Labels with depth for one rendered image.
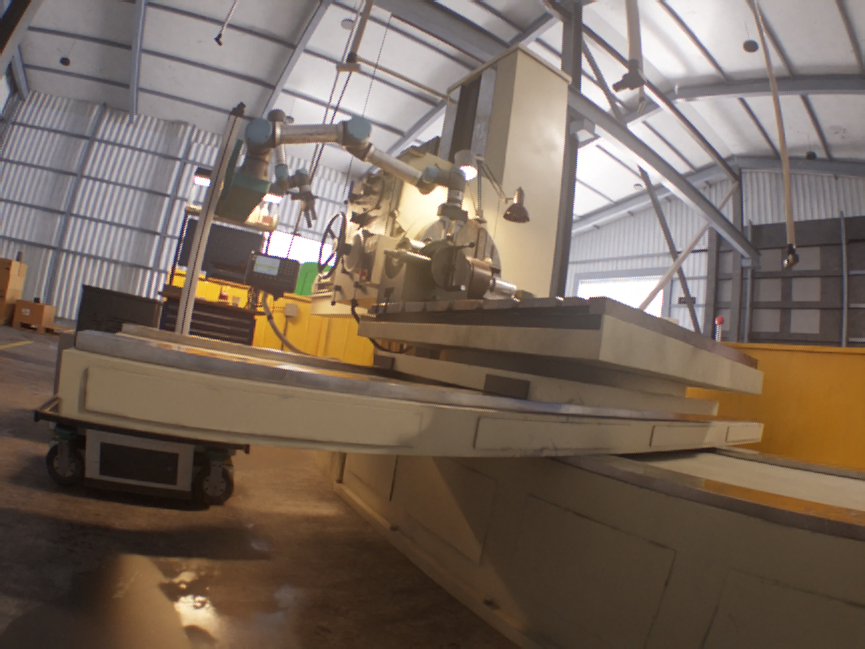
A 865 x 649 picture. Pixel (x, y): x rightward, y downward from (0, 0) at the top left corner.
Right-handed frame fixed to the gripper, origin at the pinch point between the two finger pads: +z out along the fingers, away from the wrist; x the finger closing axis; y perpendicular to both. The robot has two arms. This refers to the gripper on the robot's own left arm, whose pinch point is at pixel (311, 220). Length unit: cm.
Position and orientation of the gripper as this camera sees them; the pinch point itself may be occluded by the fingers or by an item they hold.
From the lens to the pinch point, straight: 258.3
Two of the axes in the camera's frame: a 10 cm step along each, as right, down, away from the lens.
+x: -4.3, 1.3, 8.9
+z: 2.6, 9.7, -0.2
